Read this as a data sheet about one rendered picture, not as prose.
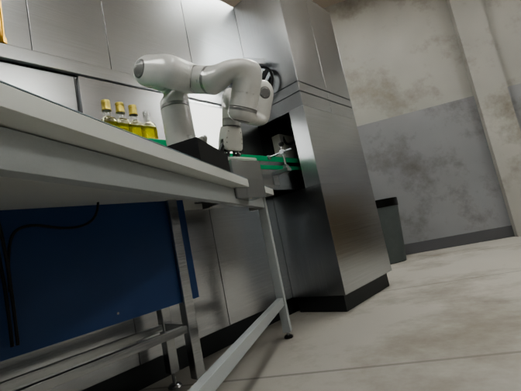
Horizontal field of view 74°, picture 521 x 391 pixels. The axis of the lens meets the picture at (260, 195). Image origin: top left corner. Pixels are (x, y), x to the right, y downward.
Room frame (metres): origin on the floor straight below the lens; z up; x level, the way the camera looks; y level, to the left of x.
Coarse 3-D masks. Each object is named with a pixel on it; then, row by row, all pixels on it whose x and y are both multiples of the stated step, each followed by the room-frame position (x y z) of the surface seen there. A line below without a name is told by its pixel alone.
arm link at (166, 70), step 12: (144, 60) 0.97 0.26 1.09; (156, 60) 0.94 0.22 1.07; (168, 60) 0.92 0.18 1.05; (180, 60) 0.93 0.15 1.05; (144, 72) 0.97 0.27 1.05; (156, 72) 0.94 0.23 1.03; (168, 72) 0.92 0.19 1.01; (180, 72) 0.93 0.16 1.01; (192, 72) 0.96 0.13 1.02; (144, 84) 1.00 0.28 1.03; (156, 84) 0.96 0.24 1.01; (168, 84) 0.94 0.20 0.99; (180, 84) 0.96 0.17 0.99; (192, 84) 0.97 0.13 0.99
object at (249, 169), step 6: (234, 162) 1.33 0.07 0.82; (240, 162) 1.36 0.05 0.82; (246, 162) 1.38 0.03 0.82; (252, 162) 1.41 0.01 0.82; (258, 162) 1.44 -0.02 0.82; (234, 168) 1.33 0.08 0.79; (240, 168) 1.35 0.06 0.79; (246, 168) 1.38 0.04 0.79; (252, 168) 1.41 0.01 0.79; (258, 168) 1.43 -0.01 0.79; (240, 174) 1.35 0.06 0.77; (246, 174) 1.37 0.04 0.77; (252, 174) 1.40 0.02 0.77; (258, 174) 1.43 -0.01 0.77
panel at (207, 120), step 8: (192, 104) 1.81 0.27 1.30; (192, 112) 1.80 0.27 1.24; (200, 112) 1.84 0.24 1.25; (208, 112) 1.89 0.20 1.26; (216, 112) 1.94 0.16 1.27; (192, 120) 1.79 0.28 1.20; (200, 120) 1.84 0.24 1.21; (208, 120) 1.88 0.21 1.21; (216, 120) 1.93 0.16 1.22; (200, 128) 1.83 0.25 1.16; (208, 128) 1.87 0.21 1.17; (216, 128) 1.92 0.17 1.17; (200, 136) 1.82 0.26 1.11; (208, 136) 1.86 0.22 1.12; (216, 136) 1.91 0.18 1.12; (216, 144) 1.90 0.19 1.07; (232, 152) 1.99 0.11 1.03
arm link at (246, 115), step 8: (264, 80) 1.05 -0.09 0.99; (264, 88) 1.04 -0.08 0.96; (272, 88) 1.06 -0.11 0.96; (264, 96) 1.04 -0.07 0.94; (272, 96) 1.06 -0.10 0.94; (264, 104) 1.05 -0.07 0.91; (232, 112) 0.96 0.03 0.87; (240, 112) 0.95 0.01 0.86; (248, 112) 0.95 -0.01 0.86; (256, 112) 0.98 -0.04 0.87; (264, 112) 1.06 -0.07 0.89; (240, 120) 0.97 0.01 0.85; (248, 120) 0.97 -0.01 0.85; (256, 120) 1.00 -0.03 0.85; (264, 120) 1.06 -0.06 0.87
